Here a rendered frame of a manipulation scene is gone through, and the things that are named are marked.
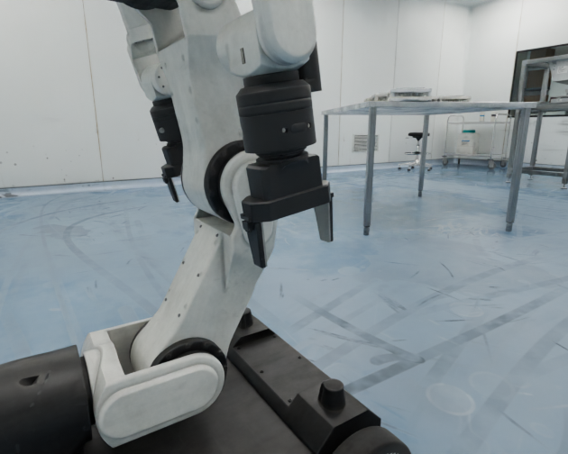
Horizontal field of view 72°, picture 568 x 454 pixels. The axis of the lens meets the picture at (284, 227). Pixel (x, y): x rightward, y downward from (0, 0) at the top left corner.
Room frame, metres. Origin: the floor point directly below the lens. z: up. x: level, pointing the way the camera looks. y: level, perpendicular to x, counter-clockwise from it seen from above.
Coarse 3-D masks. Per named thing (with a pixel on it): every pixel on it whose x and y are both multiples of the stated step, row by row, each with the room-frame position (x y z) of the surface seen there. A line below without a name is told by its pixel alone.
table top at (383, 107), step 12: (336, 108) 3.34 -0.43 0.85; (348, 108) 2.97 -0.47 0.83; (360, 108) 2.68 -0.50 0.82; (384, 108) 2.68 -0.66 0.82; (396, 108) 2.68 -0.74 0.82; (408, 108) 2.68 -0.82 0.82; (420, 108) 2.68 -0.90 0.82; (432, 108) 2.68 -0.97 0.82; (444, 108) 2.68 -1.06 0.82; (456, 108) 2.68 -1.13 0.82; (468, 108) 2.68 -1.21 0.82; (480, 108) 2.68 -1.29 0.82; (492, 108) 2.68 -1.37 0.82; (504, 108) 2.68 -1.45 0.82; (516, 108) 2.68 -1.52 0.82
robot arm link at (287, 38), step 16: (256, 0) 0.42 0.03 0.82; (272, 0) 0.42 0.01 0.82; (288, 0) 0.43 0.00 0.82; (304, 0) 0.44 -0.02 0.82; (256, 16) 0.43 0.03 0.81; (272, 16) 0.42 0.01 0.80; (288, 16) 0.43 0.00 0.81; (304, 16) 0.44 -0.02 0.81; (272, 32) 0.42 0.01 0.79; (288, 32) 0.43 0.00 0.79; (304, 32) 0.44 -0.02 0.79; (272, 48) 0.42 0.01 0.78; (288, 48) 0.43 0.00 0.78; (304, 48) 0.44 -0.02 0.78; (288, 64) 0.44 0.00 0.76
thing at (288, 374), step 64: (256, 320) 0.93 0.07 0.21; (0, 384) 0.48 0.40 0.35; (64, 384) 0.50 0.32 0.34; (256, 384) 0.71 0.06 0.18; (320, 384) 0.67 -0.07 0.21; (0, 448) 0.43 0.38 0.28; (64, 448) 0.47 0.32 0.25; (128, 448) 0.55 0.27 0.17; (192, 448) 0.55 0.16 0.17; (256, 448) 0.55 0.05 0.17; (320, 448) 0.54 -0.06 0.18
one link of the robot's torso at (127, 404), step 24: (96, 336) 0.63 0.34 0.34; (120, 336) 0.66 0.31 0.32; (96, 360) 0.55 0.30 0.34; (120, 360) 0.66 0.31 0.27; (192, 360) 0.56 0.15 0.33; (216, 360) 0.59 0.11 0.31; (96, 384) 0.52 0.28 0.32; (120, 384) 0.50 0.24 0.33; (144, 384) 0.52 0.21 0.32; (168, 384) 0.53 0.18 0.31; (192, 384) 0.55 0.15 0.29; (216, 384) 0.58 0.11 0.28; (96, 408) 0.49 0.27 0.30; (120, 408) 0.49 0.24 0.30; (144, 408) 0.51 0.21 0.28; (168, 408) 0.53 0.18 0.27; (192, 408) 0.55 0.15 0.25; (120, 432) 0.49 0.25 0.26; (144, 432) 0.52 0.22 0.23
